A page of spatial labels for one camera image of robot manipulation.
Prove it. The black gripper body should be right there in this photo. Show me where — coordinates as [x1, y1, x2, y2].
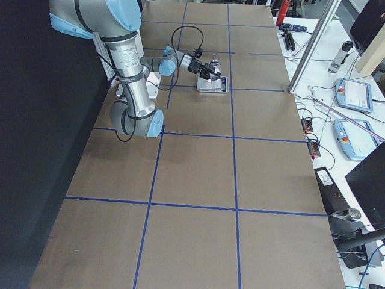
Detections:
[187, 58, 205, 75]

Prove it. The glass sauce dispenser bottle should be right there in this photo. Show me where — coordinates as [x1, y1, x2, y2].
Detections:
[210, 54, 221, 92]

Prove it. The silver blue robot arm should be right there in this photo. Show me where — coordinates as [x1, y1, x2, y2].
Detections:
[49, 1, 221, 138]

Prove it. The silver digital kitchen scale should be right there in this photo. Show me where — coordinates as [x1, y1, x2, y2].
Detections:
[197, 76, 229, 93]

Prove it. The black mini tripod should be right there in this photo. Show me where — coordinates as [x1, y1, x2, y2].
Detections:
[282, 30, 295, 51]

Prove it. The blue black power tool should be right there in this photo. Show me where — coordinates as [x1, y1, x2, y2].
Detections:
[279, 23, 307, 33]

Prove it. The red fire extinguisher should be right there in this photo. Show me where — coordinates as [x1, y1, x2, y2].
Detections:
[276, 0, 291, 27]

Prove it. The upper orange black connector box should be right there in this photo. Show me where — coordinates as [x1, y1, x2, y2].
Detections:
[301, 118, 313, 134]

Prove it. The orange black connector box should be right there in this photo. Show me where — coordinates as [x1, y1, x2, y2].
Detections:
[301, 118, 313, 134]
[307, 139, 321, 160]

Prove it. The lower orange black connector box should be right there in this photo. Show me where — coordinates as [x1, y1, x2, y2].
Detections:
[307, 139, 321, 160]

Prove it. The clear water bottle black lid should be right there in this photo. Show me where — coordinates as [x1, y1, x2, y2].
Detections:
[328, 41, 354, 74]

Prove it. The upper blue teach pendant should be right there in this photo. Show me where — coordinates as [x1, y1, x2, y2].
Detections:
[336, 78, 374, 113]

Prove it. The blue teach pendant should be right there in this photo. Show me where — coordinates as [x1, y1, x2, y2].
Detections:
[333, 119, 383, 161]
[336, 78, 374, 113]

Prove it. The beige cardboard board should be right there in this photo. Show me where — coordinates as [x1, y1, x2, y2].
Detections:
[355, 25, 385, 75]

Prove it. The black monitor top right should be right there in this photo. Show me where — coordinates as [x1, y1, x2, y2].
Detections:
[350, 0, 384, 52]

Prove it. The lower blue teach pendant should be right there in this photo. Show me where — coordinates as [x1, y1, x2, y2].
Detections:
[333, 119, 383, 161]

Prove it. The black box white label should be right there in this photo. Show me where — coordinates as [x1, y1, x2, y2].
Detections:
[314, 167, 350, 215]

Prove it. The black monitor near right edge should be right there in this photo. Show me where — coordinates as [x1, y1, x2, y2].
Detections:
[345, 143, 384, 229]

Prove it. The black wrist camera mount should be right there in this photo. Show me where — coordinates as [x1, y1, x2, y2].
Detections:
[194, 48, 203, 59]

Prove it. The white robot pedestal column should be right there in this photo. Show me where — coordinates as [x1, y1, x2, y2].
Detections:
[110, 30, 161, 100]

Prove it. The aluminium extrusion frame post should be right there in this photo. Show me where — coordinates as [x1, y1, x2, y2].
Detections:
[288, 0, 342, 93]

